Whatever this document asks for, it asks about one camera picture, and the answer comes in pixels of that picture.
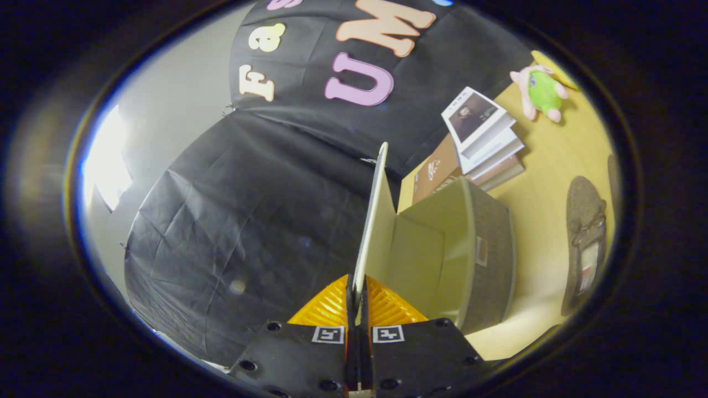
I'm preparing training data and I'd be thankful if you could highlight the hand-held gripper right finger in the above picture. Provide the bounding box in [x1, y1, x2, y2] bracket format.
[358, 275, 493, 398]

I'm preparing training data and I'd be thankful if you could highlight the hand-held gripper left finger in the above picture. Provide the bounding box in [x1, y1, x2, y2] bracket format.
[228, 274, 356, 398]

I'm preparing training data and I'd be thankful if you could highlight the grey fabric storage box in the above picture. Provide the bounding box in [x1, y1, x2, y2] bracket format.
[382, 176, 518, 336]

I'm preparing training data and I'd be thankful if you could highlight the grey fabric storage box lid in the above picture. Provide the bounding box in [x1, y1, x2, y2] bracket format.
[352, 142, 400, 327]

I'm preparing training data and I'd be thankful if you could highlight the brown fuzzy shoe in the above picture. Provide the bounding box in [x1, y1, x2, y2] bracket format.
[607, 155, 621, 222]
[561, 176, 608, 317]

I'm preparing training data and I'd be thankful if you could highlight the black backdrop cloth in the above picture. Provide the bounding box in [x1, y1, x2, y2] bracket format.
[123, 0, 537, 368]

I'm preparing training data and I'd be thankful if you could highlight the brown cover book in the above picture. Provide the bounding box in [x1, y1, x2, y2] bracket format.
[412, 133, 462, 205]

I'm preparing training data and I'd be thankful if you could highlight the pinkish book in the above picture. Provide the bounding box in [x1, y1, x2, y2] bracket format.
[470, 155, 525, 191]

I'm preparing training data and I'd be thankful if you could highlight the plain white book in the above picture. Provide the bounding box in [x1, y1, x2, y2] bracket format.
[456, 130, 525, 175]

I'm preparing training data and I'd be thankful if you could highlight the white portrait cover book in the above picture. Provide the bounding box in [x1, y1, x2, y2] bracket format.
[441, 87, 516, 160]

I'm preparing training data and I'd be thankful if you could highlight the green plush toy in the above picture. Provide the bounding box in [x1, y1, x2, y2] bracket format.
[510, 65, 569, 123]

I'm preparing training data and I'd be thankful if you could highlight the yellow plush toy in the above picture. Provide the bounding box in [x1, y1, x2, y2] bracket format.
[531, 50, 579, 91]

